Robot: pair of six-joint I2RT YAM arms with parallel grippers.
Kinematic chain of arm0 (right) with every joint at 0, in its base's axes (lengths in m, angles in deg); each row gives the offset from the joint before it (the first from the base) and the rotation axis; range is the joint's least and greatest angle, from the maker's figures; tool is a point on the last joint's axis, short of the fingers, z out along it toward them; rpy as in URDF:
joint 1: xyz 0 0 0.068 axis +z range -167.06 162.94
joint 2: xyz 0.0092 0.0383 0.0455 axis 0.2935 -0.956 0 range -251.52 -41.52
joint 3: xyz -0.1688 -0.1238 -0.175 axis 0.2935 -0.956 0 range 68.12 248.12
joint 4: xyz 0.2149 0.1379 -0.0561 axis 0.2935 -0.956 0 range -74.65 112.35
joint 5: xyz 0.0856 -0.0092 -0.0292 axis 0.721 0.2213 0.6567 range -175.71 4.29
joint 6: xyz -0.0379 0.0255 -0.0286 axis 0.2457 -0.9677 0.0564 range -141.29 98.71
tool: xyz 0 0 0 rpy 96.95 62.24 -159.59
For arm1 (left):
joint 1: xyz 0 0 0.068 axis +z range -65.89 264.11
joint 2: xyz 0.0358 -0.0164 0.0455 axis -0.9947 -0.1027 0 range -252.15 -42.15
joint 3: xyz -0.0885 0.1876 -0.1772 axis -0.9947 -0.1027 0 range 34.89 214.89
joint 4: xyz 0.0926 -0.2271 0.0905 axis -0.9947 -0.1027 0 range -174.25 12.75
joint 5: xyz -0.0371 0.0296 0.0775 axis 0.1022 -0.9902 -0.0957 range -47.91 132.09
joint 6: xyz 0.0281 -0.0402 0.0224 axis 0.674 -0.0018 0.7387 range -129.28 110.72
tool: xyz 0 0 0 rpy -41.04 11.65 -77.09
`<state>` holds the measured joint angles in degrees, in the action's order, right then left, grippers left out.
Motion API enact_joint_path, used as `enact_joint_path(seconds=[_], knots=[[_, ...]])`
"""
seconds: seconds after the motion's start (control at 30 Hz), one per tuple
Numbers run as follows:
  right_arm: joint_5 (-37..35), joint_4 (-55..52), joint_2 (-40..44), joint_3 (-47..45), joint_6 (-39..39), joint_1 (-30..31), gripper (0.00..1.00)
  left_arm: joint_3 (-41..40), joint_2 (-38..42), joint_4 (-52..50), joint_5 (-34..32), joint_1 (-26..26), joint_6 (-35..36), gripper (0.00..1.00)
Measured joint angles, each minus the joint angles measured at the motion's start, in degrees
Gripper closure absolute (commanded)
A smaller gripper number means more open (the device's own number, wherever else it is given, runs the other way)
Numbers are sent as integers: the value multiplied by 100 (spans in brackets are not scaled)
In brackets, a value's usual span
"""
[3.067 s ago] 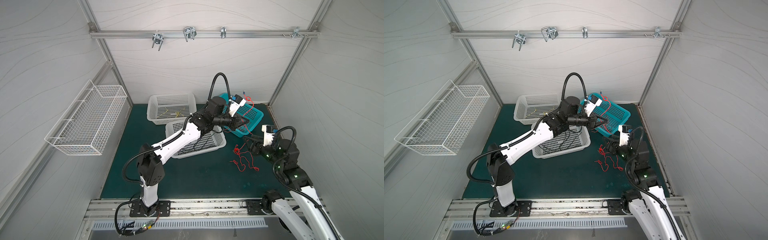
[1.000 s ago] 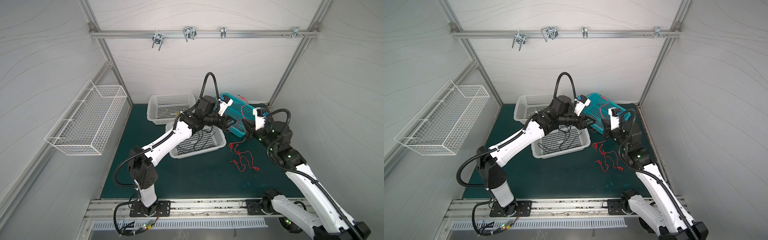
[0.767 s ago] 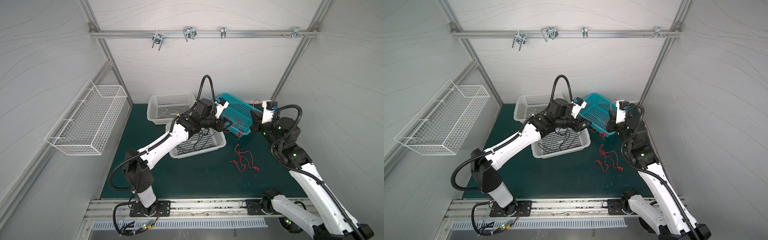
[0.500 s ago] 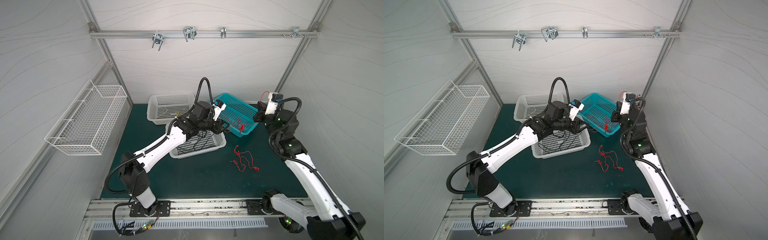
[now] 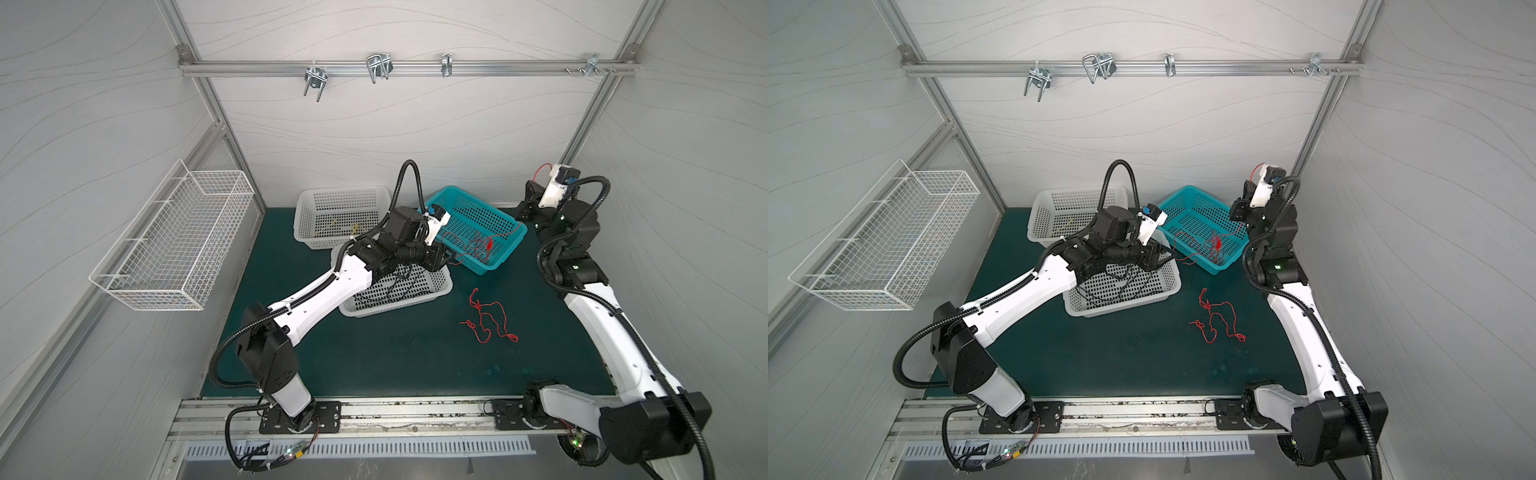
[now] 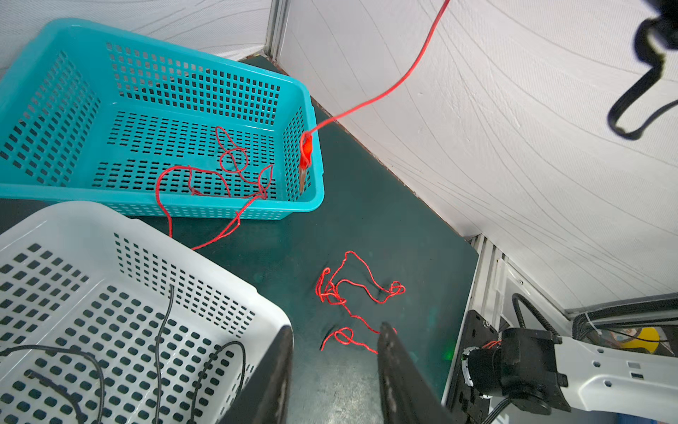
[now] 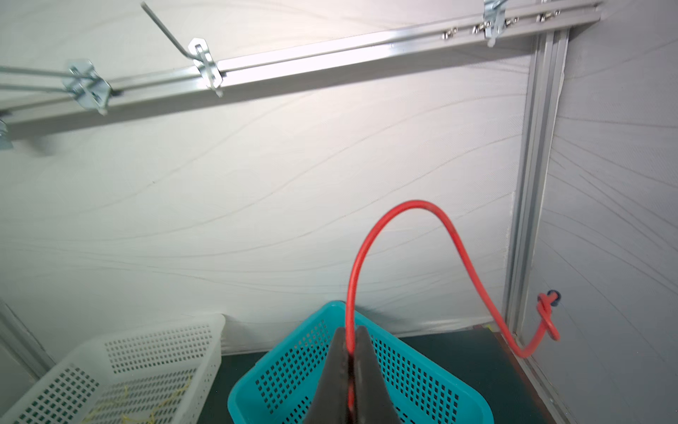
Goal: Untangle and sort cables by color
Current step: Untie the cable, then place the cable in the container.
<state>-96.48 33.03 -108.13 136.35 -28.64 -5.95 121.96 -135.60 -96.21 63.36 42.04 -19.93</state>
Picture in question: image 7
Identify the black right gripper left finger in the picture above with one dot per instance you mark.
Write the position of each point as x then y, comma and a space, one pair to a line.
330, 403

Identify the metal hook clamp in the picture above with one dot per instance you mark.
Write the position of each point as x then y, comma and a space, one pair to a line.
197, 51
80, 81
494, 23

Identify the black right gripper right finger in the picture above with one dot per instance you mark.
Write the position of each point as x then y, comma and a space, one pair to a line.
372, 403

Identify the teal plastic basket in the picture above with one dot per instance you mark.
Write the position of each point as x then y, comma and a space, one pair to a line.
280, 387

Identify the white plastic basket far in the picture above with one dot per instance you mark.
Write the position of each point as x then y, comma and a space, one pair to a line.
160, 373

